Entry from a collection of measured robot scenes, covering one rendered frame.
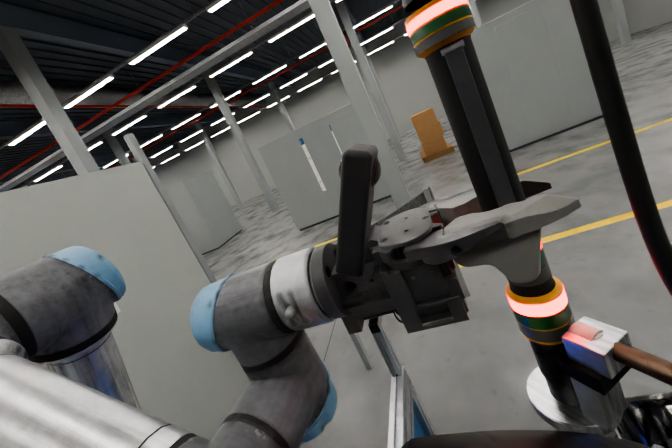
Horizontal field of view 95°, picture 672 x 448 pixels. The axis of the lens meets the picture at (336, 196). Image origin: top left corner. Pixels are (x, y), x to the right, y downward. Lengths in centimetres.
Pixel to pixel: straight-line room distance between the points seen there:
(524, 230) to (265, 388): 27
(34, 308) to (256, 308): 34
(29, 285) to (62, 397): 21
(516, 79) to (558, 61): 66
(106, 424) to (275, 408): 14
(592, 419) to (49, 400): 48
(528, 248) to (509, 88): 620
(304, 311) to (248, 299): 6
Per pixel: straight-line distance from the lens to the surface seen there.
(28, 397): 44
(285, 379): 37
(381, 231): 29
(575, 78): 681
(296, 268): 30
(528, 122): 656
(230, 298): 34
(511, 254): 26
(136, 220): 230
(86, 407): 41
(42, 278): 59
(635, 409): 46
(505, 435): 26
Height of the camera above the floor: 161
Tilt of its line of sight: 10 degrees down
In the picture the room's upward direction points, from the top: 25 degrees counter-clockwise
